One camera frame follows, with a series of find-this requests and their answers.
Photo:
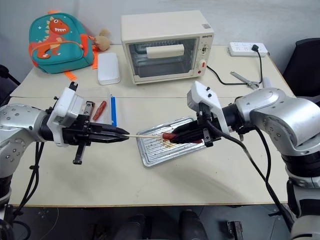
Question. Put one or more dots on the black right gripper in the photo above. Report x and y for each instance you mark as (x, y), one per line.
(208, 125)

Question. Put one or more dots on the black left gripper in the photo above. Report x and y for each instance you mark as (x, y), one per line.
(75, 135)

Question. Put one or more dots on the red sausage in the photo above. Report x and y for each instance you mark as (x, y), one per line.
(167, 136)
(99, 111)

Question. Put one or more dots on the wooden skewer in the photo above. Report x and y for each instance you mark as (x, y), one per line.
(146, 136)

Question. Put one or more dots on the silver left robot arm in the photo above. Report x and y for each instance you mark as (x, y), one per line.
(17, 125)

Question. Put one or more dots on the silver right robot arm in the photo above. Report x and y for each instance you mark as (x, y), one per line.
(280, 117)

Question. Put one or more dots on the metal baking tray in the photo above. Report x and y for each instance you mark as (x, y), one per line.
(157, 152)

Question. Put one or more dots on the clear plastic box blue clip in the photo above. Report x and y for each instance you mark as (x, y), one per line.
(110, 110)

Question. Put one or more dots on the white rectangular case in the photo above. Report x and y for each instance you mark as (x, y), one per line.
(108, 68)

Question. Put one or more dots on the metal tongs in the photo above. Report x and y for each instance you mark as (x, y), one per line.
(246, 80)

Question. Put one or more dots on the cream toaster oven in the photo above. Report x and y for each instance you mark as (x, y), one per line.
(162, 50)

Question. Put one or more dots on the dark rounded shape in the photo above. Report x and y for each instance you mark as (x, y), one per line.
(190, 226)

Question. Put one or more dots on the brown plush toy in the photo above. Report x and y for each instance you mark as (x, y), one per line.
(102, 40)

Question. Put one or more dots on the teal dinosaur backpack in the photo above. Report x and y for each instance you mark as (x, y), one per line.
(60, 45)

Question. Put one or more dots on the white power strip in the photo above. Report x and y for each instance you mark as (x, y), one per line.
(246, 48)

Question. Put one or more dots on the black chair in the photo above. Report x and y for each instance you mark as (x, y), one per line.
(6, 82)
(305, 67)

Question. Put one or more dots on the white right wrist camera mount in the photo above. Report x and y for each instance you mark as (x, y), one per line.
(200, 96)

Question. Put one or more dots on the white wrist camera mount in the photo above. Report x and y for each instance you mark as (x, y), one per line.
(65, 110)
(200, 96)

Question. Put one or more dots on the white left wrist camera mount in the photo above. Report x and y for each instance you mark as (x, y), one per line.
(65, 110)

